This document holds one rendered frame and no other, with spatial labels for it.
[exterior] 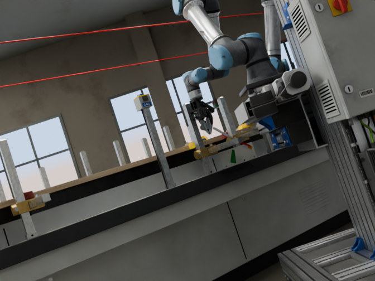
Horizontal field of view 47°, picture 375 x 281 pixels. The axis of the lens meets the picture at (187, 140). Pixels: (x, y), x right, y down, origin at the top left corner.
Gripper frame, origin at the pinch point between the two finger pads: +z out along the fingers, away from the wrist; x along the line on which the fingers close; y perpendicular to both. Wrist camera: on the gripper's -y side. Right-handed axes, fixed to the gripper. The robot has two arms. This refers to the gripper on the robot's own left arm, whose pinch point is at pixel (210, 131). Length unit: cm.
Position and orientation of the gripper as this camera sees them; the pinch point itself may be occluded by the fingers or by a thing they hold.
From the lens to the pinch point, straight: 240.2
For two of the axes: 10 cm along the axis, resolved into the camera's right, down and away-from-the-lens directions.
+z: 3.2, 9.5, -0.6
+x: 7.4, -2.8, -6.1
